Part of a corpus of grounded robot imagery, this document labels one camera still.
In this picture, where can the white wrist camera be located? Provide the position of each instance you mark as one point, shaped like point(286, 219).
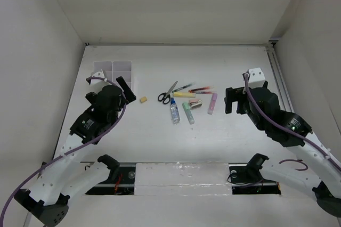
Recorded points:
point(255, 77)
point(97, 77)

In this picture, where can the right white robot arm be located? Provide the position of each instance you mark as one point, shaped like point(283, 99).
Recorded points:
point(292, 132)

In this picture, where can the green highlighter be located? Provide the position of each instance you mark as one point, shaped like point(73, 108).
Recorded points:
point(188, 113)

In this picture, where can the yellow highlighter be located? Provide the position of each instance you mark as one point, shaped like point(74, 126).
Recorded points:
point(184, 95)

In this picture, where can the pink highlighter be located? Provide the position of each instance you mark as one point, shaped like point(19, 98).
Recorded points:
point(212, 104)

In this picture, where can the blue cap spray bottle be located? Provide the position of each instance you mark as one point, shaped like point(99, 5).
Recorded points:
point(174, 111)

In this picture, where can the orange gel pen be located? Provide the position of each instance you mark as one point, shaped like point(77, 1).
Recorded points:
point(195, 90)

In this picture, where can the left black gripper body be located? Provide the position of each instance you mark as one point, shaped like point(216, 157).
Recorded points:
point(92, 97)

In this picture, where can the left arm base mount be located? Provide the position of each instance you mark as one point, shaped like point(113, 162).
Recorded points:
point(119, 183)

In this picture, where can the green gel pen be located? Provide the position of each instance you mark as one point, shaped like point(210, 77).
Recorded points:
point(183, 87)

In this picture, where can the aluminium rail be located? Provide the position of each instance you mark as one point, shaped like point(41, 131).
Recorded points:
point(278, 76)

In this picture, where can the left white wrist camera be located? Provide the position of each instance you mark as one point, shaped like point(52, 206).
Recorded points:
point(97, 77)

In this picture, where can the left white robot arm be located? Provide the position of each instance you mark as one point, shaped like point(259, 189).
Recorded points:
point(49, 198)

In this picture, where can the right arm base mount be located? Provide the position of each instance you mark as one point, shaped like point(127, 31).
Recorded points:
point(243, 184)

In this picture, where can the white compartment organizer box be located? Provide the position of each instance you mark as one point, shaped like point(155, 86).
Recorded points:
point(114, 69)

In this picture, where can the black handled scissors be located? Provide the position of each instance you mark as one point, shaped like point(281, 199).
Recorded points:
point(165, 97)

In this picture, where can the yellow eraser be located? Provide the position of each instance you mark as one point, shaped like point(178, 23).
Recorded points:
point(143, 99)

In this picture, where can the red gel pen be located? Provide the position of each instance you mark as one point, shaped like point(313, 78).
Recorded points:
point(204, 92)

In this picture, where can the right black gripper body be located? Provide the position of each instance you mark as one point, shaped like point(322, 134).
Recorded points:
point(254, 118)

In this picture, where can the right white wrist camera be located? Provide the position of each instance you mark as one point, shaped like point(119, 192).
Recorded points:
point(255, 77)

